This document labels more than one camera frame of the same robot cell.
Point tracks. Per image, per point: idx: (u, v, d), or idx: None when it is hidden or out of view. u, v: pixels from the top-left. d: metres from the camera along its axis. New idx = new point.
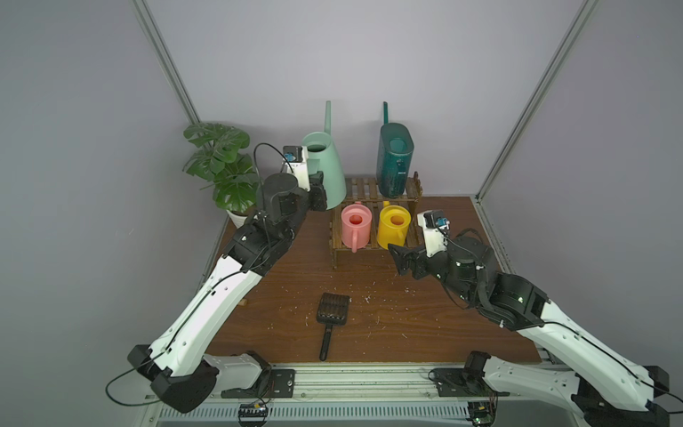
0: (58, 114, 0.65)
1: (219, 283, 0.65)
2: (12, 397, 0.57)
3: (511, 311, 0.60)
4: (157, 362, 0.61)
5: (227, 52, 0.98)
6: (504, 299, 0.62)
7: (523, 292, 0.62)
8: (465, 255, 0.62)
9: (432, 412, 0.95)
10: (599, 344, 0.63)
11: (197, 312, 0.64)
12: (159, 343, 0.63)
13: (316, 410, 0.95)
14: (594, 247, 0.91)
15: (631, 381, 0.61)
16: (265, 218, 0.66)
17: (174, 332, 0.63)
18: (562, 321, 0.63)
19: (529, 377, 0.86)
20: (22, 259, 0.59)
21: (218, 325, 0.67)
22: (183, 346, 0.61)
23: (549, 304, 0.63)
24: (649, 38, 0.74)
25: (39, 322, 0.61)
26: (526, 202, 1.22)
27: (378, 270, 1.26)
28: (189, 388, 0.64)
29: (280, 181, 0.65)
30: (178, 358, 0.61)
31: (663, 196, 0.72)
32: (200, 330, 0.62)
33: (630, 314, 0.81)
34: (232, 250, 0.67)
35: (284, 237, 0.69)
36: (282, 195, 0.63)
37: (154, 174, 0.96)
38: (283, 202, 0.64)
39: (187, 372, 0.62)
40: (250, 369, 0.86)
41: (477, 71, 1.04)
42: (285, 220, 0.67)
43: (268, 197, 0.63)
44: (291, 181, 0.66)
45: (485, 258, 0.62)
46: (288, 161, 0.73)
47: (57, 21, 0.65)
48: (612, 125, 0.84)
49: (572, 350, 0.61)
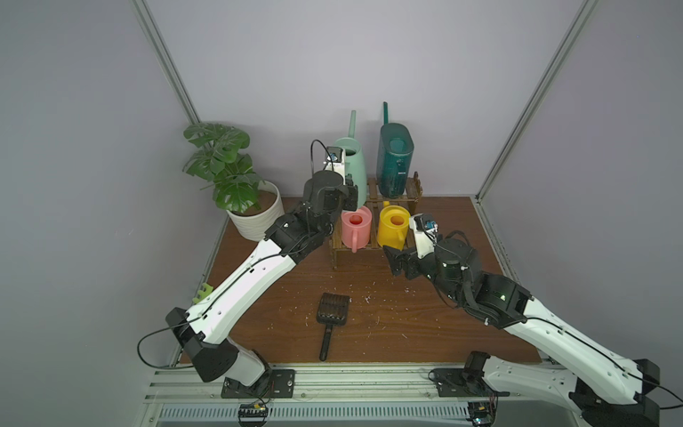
0: (57, 114, 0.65)
1: (258, 261, 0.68)
2: (12, 396, 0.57)
3: (495, 309, 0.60)
4: (193, 326, 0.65)
5: (227, 52, 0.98)
6: (488, 295, 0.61)
7: (506, 290, 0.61)
8: (450, 255, 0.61)
9: (432, 412, 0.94)
10: (583, 338, 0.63)
11: (235, 285, 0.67)
12: (197, 309, 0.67)
13: (317, 410, 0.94)
14: (593, 247, 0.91)
15: (618, 374, 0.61)
16: (308, 208, 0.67)
17: (212, 300, 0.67)
18: (545, 317, 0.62)
19: (527, 374, 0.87)
20: (21, 259, 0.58)
21: (251, 302, 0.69)
22: (218, 315, 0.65)
23: (532, 302, 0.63)
24: (648, 39, 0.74)
25: (39, 323, 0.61)
26: (526, 203, 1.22)
27: (378, 271, 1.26)
28: (213, 361, 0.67)
29: (327, 177, 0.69)
30: (211, 326, 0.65)
31: (662, 197, 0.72)
32: (234, 302, 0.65)
33: (629, 314, 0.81)
34: (273, 235, 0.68)
35: (322, 230, 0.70)
36: (328, 189, 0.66)
37: (153, 173, 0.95)
38: (328, 196, 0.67)
39: (217, 340, 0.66)
40: (253, 367, 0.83)
41: (478, 71, 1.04)
42: (327, 213, 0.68)
43: (316, 189, 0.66)
44: (338, 177, 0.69)
45: (470, 259, 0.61)
46: (332, 160, 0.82)
47: (56, 20, 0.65)
48: (611, 126, 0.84)
49: (555, 343, 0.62)
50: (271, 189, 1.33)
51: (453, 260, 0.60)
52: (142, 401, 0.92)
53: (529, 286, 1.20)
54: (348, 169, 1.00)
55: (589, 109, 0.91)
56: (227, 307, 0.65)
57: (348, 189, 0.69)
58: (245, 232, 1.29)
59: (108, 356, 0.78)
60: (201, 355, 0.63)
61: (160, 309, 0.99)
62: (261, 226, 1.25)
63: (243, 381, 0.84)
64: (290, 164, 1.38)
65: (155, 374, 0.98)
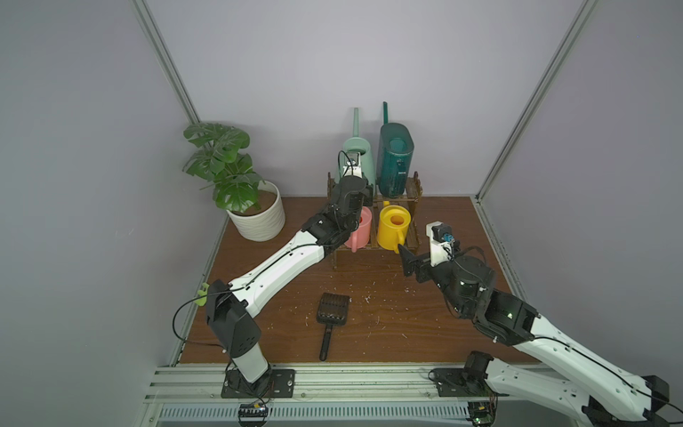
0: (57, 116, 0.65)
1: (296, 246, 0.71)
2: (12, 396, 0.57)
3: (503, 328, 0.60)
4: (237, 294, 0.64)
5: (227, 52, 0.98)
6: (496, 313, 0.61)
7: (512, 309, 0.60)
8: (469, 276, 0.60)
9: (432, 412, 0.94)
10: (590, 355, 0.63)
11: (275, 263, 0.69)
12: (238, 281, 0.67)
13: (316, 410, 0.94)
14: (592, 247, 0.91)
15: (626, 390, 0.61)
16: (335, 210, 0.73)
17: (254, 274, 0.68)
18: (551, 334, 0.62)
19: (541, 383, 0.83)
20: (21, 258, 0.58)
21: (285, 284, 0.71)
22: (260, 288, 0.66)
23: (538, 319, 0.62)
24: (649, 38, 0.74)
25: (41, 321, 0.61)
26: (526, 202, 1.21)
27: (378, 270, 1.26)
28: (245, 337, 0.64)
29: (354, 181, 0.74)
30: (253, 297, 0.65)
31: (663, 196, 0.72)
32: (277, 277, 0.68)
33: (627, 314, 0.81)
34: (308, 229, 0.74)
35: (349, 228, 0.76)
36: (354, 193, 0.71)
37: (154, 174, 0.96)
38: (353, 199, 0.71)
39: (255, 310, 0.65)
40: (258, 363, 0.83)
41: (478, 71, 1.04)
42: (353, 214, 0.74)
43: (343, 192, 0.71)
44: (361, 181, 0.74)
45: (490, 280, 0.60)
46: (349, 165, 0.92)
47: (55, 20, 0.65)
48: (612, 125, 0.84)
49: (564, 362, 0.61)
50: (271, 189, 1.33)
51: (471, 279, 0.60)
52: (142, 401, 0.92)
53: (529, 286, 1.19)
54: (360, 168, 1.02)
55: (589, 109, 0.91)
56: (269, 280, 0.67)
57: (369, 192, 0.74)
58: (245, 232, 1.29)
59: (108, 356, 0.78)
60: (244, 320, 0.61)
61: (161, 309, 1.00)
62: (261, 226, 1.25)
63: (245, 376, 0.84)
64: (290, 164, 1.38)
65: (155, 374, 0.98)
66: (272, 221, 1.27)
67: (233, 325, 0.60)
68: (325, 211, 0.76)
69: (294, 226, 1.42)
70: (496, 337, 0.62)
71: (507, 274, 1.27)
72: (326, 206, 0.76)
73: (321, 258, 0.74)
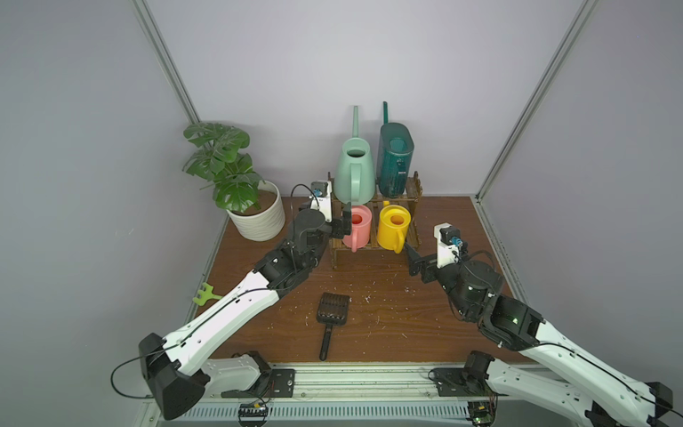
0: (57, 116, 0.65)
1: (245, 293, 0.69)
2: (12, 396, 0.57)
3: (509, 333, 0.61)
4: (168, 353, 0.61)
5: (226, 51, 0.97)
6: (501, 318, 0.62)
7: (518, 313, 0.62)
8: (478, 281, 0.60)
9: (432, 412, 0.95)
10: (594, 360, 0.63)
11: (219, 313, 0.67)
12: (173, 336, 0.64)
13: (317, 410, 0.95)
14: (590, 247, 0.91)
15: (630, 397, 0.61)
16: (292, 246, 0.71)
17: (193, 327, 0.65)
18: (557, 340, 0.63)
19: (541, 386, 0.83)
20: (24, 259, 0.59)
21: (230, 333, 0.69)
22: (196, 344, 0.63)
23: (543, 325, 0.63)
24: (650, 39, 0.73)
25: (42, 321, 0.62)
26: (526, 203, 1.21)
27: (378, 270, 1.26)
28: (181, 398, 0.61)
29: (312, 215, 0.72)
30: (188, 355, 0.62)
31: (662, 197, 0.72)
32: (217, 329, 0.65)
33: (622, 314, 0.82)
34: (261, 268, 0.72)
35: (308, 266, 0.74)
36: (310, 230, 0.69)
37: (154, 174, 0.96)
38: (309, 237, 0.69)
39: (190, 370, 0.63)
40: (246, 374, 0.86)
41: (478, 70, 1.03)
42: (310, 252, 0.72)
43: (299, 230, 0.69)
44: (319, 217, 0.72)
45: (498, 284, 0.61)
46: (317, 196, 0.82)
47: (55, 21, 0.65)
48: (612, 126, 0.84)
49: (570, 368, 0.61)
50: (271, 189, 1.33)
51: (480, 285, 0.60)
52: (142, 401, 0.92)
53: (529, 286, 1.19)
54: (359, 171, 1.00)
55: (589, 109, 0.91)
56: (208, 334, 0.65)
57: (327, 229, 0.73)
58: (245, 232, 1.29)
59: (108, 356, 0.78)
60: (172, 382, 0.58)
61: (160, 309, 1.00)
62: (261, 226, 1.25)
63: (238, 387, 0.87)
64: (290, 164, 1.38)
65: None
66: (272, 221, 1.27)
67: (161, 390, 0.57)
68: (282, 247, 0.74)
69: None
70: (502, 341, 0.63)
71: (507, 274, 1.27)
72: (284, 242, 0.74)
73: (273, 301, 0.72)
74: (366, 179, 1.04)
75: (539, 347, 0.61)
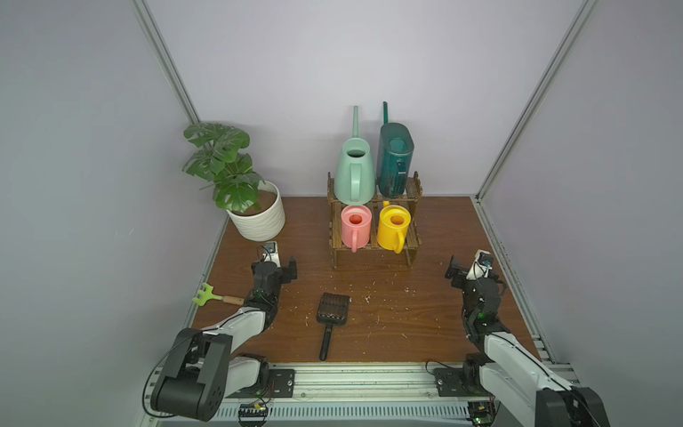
0: (53, 115, 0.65)
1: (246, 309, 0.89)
2: (12, 396, 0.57)
3: (477, 334, 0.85)
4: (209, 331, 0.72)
5: (226, 50, 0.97)
6: (481, 322, 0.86)
7: (491, 323, 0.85)
8: (480, 288, 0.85)
9: (432, 412, 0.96)
10: (532, 357, 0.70)
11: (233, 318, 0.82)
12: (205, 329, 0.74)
13: (317, 410, 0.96)
14: (590, 247, 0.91)
15: (542, 375, 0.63)
16: (260, 291, 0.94)
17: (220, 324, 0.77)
18: (507, 336, 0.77)
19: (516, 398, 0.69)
20: (20, 257, 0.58)
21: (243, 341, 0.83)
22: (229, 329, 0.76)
23: (508, 334, 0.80)
24: (648, 39, 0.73)
25: (40, 321, 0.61)
26: (526, 203, 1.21)
27: (378, 270, 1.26)
28: (217, 385, 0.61)
29: (269, 264, 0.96)
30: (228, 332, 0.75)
31: (662, 197, 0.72)
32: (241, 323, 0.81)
33: (619, 314, 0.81)
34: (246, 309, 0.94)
35: (274, 301, 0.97)
36: (271, 272, 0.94)
37: (154, 174, 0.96)
38: (270, 278, 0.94)
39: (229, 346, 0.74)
40: (249, 368, 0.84)
41: (478, 70, 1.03)
42: (273, 290, 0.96)
43: (262, 276, 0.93)
44: (271, 262, 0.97)
45: (491, 300, 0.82)
46: (269, 252, 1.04)
47: (52, 20, 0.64)
48: (609, 127, 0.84)
49: (501, 351, 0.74)
50: (271, 189, 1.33)
51: (478, 290, 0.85)
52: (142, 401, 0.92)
53: (529, 286, 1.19)
54: (359, 171, 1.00)
55: (587, 110, 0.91)
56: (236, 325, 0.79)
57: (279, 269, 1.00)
58: (245, 232, 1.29)
59: (108, 356, 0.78)
60: (228, 348, 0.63)
61: (161, 309, 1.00)
62: (261, 226, 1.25)
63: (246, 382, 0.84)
64: (290, 164, 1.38)
65: (156, 374, 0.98)
66: (272, 221, 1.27)
67: (219, 351, 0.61)
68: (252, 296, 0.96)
69: (294, 225, 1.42)
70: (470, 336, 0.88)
71: (507, 274, 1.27)
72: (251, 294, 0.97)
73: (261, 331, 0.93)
74: (367, 179, 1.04)
75: (488, 337, 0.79)
